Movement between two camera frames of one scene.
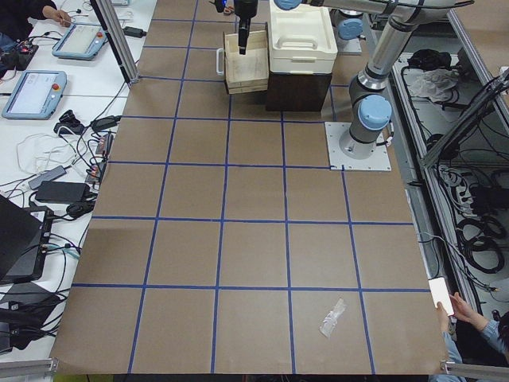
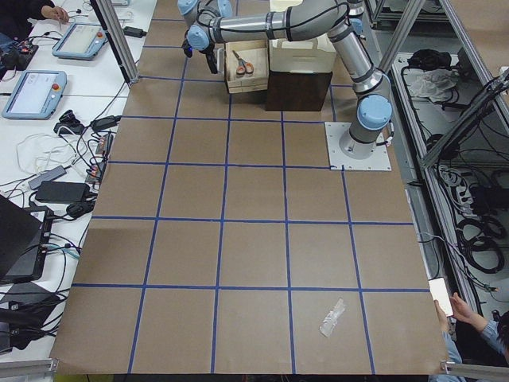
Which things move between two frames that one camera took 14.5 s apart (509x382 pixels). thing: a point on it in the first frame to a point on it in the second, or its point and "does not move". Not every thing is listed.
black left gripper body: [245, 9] to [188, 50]
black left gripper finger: [242, 40] to [211, 60]
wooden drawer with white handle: [245, 73] does not move
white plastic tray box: [301, 40] does not move
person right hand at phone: [464, 313] does not move
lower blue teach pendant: [35, 95] does not move
